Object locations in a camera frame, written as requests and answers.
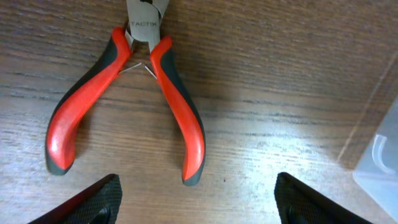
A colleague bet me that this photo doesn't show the small red cutting pliers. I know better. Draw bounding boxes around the small red cutting pliers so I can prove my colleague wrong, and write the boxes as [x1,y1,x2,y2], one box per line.
[45,0,206,187]

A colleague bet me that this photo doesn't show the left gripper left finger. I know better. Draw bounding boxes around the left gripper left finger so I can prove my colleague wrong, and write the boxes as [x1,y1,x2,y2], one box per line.
[31,174,123,224]

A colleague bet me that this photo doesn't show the clear plastic container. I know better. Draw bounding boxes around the clear plastic container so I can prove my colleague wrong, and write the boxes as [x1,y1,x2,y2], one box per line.
[353,100,398,221]

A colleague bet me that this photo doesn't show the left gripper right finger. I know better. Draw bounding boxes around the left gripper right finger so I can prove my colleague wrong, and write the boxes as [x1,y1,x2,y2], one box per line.
[274,172,371,224]

